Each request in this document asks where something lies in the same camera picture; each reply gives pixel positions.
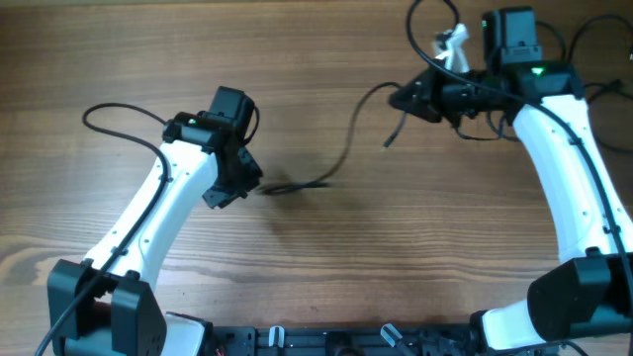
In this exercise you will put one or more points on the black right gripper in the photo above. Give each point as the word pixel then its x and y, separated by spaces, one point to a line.
pixel 428 94

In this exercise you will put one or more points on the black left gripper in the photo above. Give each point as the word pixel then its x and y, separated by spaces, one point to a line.
pixel 253 177

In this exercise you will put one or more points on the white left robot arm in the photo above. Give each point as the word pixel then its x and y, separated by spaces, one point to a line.
pixel 105 304

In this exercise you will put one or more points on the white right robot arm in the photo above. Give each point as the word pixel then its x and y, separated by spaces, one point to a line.
pixel 589 293

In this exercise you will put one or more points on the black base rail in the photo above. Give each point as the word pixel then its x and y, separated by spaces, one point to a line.
pixel 440 340

